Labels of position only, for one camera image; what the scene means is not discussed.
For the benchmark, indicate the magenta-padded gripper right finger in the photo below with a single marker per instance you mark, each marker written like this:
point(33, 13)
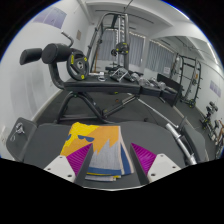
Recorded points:
point(163, 165)

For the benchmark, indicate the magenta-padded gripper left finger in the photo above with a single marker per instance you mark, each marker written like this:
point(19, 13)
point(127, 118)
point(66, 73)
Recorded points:
point(60, 166)

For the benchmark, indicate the yellow orange cartoon print towel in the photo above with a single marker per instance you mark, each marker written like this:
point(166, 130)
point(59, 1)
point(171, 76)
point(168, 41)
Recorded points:
point(103, 156)

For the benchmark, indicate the chrome barbell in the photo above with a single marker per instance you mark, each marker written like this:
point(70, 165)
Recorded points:
point(180, 140)

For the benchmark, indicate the black padded flat weight bench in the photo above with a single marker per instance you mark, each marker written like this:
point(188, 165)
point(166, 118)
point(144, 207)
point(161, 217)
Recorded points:
point(150, 136)

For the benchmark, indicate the chrome spring barbell collar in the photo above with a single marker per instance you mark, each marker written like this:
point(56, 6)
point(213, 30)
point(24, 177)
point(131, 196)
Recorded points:
point(18, 128)

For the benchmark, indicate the black dumbbell stand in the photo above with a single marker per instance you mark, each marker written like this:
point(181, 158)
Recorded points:
point(208, 116)

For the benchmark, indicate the black leaning panel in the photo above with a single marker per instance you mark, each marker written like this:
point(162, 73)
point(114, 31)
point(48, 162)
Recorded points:
point(171, 86)

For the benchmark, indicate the black squat rack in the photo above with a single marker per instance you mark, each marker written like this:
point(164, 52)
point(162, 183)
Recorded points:
point(196, 80)

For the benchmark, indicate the black bench with leg rollers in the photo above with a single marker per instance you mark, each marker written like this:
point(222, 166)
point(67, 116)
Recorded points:
point(103, 86)

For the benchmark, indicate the chrome dumbbells group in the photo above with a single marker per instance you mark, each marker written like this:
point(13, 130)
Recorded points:
point(121, 74)

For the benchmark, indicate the black yellow weight plate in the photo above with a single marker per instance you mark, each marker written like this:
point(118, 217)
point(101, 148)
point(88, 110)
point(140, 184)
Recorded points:
point(78, 65)

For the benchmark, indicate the grey window curtain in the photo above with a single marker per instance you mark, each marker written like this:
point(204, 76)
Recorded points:
point(136, 50)
point(160, 55)

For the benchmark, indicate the ceiling light strip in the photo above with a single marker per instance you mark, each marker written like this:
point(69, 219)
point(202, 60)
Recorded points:
point(211, 51)

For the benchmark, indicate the small purple wall poster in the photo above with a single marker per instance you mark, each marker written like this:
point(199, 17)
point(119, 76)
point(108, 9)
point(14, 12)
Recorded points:
point(215, 88)

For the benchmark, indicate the small brown wall plaque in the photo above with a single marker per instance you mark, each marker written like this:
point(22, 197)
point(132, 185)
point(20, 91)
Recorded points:
point(78, 35)

